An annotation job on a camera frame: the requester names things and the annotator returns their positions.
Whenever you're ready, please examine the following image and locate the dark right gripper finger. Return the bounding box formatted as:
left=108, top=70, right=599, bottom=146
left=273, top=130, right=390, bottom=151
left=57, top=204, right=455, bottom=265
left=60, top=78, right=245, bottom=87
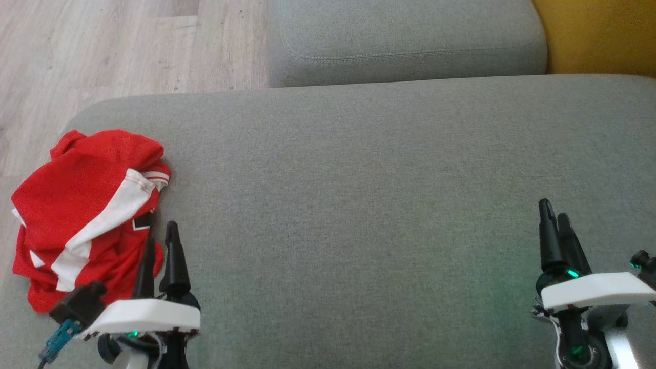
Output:
left=538, top=199, right=567, bottom=275
left=557, top=213, right=591, bottom=278

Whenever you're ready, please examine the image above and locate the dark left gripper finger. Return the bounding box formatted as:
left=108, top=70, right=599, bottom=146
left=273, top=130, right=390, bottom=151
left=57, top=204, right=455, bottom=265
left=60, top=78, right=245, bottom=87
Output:
left=132, top=236, right=156, bottom=300
left=159, top=221, right=192, bottom=301

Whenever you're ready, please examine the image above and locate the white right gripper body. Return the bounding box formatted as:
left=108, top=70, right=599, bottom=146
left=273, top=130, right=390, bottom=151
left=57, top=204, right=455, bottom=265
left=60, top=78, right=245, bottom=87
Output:
left=535, top=271, right=656, bottom=312

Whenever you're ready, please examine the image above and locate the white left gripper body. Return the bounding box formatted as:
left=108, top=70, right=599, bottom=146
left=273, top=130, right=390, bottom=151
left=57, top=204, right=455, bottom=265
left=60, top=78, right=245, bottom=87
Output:
left=77, top=292, right=201, bottom=339

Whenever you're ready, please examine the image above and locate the red Bulls 23 jersey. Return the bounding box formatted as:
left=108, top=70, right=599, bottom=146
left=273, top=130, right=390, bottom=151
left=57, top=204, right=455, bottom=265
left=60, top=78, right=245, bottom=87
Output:
left=11, top=129, right=172, bottom=314

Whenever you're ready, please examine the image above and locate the large grey sofa ottoman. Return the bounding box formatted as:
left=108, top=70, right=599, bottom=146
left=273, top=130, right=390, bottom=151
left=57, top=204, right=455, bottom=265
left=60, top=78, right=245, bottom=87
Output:
left=0, top=74, right=656, bottom=369

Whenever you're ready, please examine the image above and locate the yellow sofa back cushion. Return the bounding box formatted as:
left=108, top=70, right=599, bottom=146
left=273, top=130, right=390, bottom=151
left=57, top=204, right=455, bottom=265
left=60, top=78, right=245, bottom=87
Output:
left=531, top=0, right=656, bottom=79

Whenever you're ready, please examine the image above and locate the grey sofa seat cushion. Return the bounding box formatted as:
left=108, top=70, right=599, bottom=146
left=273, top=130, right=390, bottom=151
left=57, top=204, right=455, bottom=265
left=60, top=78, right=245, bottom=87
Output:
left=266, top=0, right=548, bottom=88

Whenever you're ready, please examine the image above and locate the blue left camera connector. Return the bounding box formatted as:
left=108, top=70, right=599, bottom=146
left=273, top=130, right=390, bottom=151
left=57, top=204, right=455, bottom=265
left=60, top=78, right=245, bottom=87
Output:
left=39, top=320, right=83, bottom=367

